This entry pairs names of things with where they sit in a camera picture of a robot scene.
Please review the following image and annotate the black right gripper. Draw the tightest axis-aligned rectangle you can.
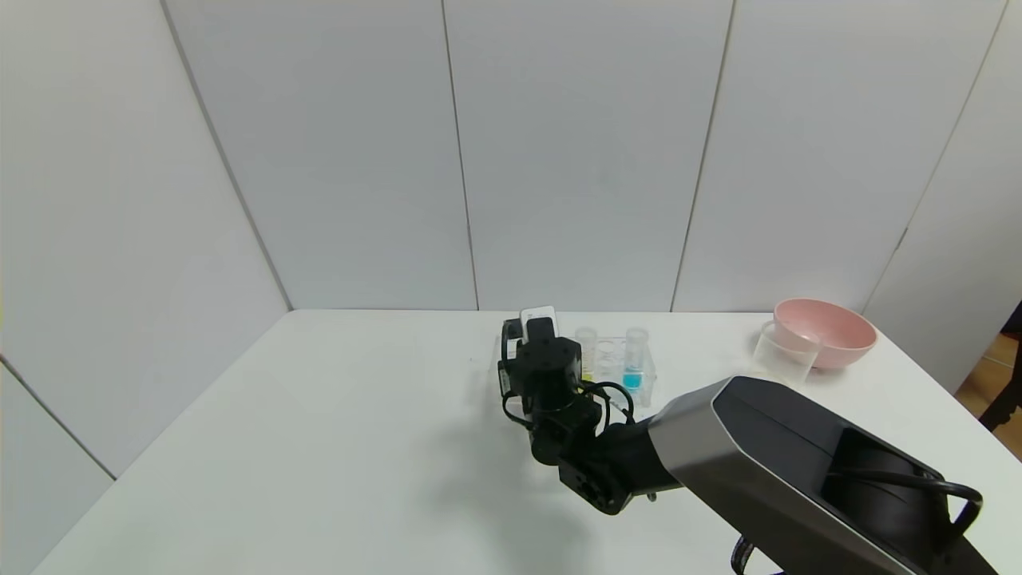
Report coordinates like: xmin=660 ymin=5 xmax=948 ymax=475
xmin=497 ymin=318 xmax=525 ymax=397

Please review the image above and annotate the yellow pigment test tube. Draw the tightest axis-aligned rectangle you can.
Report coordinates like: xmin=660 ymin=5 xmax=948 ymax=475
xmin=575 ymin=326 xmax=598 ymax=383

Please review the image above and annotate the clear acrylic test tube rack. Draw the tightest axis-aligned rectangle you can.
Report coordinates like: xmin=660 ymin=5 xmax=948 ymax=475
xmin=485 ymin=334 xmax=657 ymax=408

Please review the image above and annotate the blue pigment test tube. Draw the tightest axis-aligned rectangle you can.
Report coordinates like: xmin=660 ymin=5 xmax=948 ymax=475
xmin=624 ymin=327 xmax=648 ymax=392

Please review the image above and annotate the clear plastic beaker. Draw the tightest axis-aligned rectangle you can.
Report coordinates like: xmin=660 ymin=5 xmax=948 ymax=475
xmin=751 ymin=321 xmax=818 ymax=388

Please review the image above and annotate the pink bowl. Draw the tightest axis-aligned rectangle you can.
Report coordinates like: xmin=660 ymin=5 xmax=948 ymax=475
xmin=772 ymin=299 xmax=877 ymax=370

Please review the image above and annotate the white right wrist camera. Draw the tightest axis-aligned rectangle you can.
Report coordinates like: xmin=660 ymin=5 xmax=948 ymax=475
xmin=521 ymin=306 xmax=558 ymax=340

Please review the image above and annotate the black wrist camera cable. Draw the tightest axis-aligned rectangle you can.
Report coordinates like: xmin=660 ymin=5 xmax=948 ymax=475
xmin=501 ymin=382 xmax=637 ymax=436

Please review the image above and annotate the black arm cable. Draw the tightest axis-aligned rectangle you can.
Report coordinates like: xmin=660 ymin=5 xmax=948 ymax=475
xmin=826 ymin=470 xmax=984 ymax=552

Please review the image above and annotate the black metal furniture frame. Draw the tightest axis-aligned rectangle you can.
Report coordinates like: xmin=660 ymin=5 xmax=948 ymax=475
xmin=978 ymin=299 xmax=1022 ymax=432

